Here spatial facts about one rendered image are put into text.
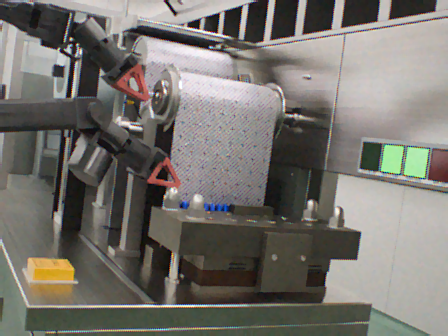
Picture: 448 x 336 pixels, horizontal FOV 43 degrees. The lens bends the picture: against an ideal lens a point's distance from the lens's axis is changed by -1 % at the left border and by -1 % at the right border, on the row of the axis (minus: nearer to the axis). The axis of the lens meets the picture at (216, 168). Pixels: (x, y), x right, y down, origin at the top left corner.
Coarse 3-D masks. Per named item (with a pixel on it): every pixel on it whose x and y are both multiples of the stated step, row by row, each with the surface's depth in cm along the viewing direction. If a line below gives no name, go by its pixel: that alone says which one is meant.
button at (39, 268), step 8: (32, 264) 98; (40, 264) 98; (48, 264) 99; (56, 264) 99; (64, 264) 100; (32, 272) 96; (40, 272) 96; (48, 272) 96; (56, 272) 97; (64, 272) 98; (72, 272) 98; (72, 280) 98
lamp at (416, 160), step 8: (408, 152) 102; (416, 152) 100; (424, 152) 98; (408, 160) 101; (416, 160) 100; (424, 160) 98; (408, 168) 101; (416, 168) 100; (424, 168) 98; (416, 176) 99; (424, 176) 98
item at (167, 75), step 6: (168, 72) 121; (162, 78) 124; (168, 78) 120; (174, 78) 119; (174, 84) 118; (174, 90) 118; (174, 96) 118; (276, 96) 130; (168, 102) 119; (174, 102) 118; (276, 102) 129; (168, 108) 119; (168, 114) 119; (276, 114) 129; (162, 120) 121; (276, 120) 129
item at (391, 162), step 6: (384, 150) 107; (390, 150) 106; (396, 150) 104; (402, 150) 103; (384, 156) 107; (390, 156) 106; (396, 156) 104; (384, 162) 107; (390, 162) 105; (396, 162) 104; (384, 168) 107; (390, 168) 105; (396, 168) 104
